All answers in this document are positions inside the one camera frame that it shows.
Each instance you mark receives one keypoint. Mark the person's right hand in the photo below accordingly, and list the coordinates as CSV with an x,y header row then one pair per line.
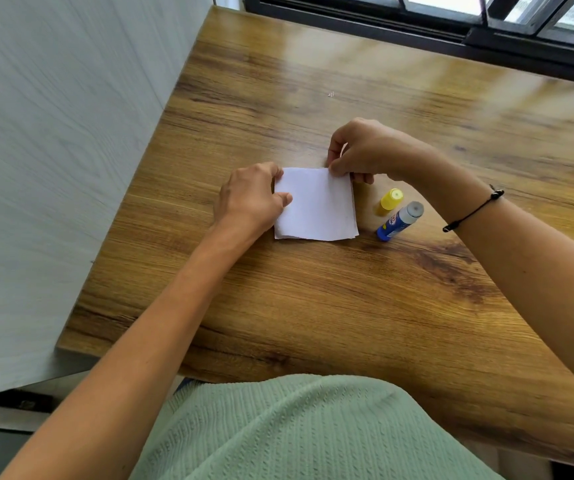
x,y
372,147

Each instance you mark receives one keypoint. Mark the person's left hand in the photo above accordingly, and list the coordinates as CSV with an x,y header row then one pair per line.
x,y
247,197

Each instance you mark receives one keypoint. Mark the person's right thumb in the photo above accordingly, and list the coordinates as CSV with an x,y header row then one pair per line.
x,y
339,167

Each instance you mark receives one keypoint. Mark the person's left thumb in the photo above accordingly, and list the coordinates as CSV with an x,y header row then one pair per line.
x,y
281,198

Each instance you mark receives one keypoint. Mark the white paper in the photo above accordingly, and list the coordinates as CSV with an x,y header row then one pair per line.
x,y
317,204

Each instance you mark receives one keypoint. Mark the person's right forearm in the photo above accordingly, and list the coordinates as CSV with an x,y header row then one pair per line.
x,y
522,254

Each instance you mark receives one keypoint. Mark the person's left forearm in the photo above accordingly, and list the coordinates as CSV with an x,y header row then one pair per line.
x,y
132,354

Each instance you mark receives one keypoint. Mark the yellow glue stick cap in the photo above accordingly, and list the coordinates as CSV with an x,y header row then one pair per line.
x,y
391,200

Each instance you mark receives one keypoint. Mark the blue glue stick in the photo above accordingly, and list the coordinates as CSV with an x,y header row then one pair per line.
x,y
399,220

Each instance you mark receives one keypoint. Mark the green knitted top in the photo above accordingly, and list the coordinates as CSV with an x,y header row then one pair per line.
x,y
307,429

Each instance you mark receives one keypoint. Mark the black window frame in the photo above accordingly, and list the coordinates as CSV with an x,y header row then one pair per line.
x,y
447,29

